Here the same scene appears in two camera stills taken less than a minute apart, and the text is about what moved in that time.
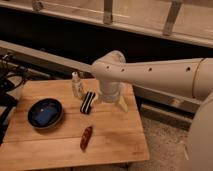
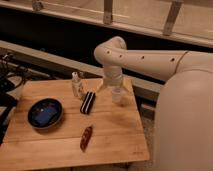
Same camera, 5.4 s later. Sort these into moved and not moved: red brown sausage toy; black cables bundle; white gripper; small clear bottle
Moved: white gripper
Not moved: black cables bundle; small clear bottle; red brown sausage toy
